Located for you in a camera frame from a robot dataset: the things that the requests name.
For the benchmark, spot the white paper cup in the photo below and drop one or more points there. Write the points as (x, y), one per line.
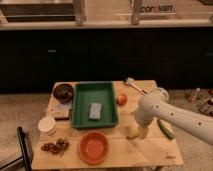
(47, 125)

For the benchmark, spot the orange fruit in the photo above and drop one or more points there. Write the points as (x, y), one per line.
(122, 99)

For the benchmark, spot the green plastic tray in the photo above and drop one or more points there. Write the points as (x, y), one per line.
(94, 92)

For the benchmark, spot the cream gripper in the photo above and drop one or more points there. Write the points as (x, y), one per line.
(143, 131)

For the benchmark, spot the green cucumber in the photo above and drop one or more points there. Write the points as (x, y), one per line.
(165, 131)

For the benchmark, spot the red bowl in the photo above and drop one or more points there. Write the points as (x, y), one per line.
(93, 147)

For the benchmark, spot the black chair frame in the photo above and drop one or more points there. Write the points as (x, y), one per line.
(24, 157)

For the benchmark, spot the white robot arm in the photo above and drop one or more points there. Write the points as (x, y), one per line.
(155, 104)

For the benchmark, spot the dark brown bowl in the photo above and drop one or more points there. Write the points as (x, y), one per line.
(63, 93)

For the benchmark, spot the yellow banana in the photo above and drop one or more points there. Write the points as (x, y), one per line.
(133, 134)

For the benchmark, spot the blue-grey sponge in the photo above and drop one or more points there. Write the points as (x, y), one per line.
(95, 111)

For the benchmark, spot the white cardboard box with print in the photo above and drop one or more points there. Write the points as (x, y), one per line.
(156, 9)

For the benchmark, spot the pile of brown nuts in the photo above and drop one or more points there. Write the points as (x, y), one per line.
(59, 147)

